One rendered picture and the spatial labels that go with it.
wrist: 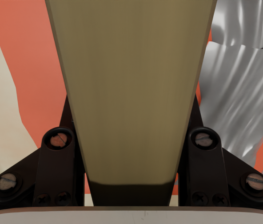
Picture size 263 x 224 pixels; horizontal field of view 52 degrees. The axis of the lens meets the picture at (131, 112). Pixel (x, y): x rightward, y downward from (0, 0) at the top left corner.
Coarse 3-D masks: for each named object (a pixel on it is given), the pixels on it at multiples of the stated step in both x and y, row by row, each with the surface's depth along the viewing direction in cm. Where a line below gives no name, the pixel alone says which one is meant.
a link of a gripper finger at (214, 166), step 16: (192, 128) 10; (208, 128) 10; (192, 144) 9; (208, 144) 9; (192, 160) 9; (208, 160) 9; (192, 176) 9; (208, 176) 9; (224, 176) 9; (192, 192) 8; (208, 192) 8; (224, 192) 8
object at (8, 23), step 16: (0, 0) 15; (16, 0) 15; (32, 0) 15; (0, 16) 15; (16, 16) 15; (32, 16) 15; (0, 32) 16; (16, 32) 16; (32, 32) 16; (48, 32) 16
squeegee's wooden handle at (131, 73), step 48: (48, 0) 4; (96, 0) 4; (144, 0) 4; (192, 0) 4; (96, 48) 5; (144, 48) 5; (192, 48) 5; (96, 96) 6; (144, 96) 6; (192, 96) 6; (96, 144) 7; (144, 144) 7; (96, 192) 9; (144, 192) 9
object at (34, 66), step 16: (16, 48) 17; (32, 48) 17; (48, 48) 17; (16, 64) 18; (32, 64) 18; (48, 64) 18; (16, 80) 19; (32, 80) 19; (48, 80) 19; (32, 96) 20; (48, 96) 20; (64, 96) 20; (32, 112) 21; (48, 112) 21; (32, 128) 23; (48, 128) 23; (256, 160) 26; (176, 176) 28; (176, 192) 31
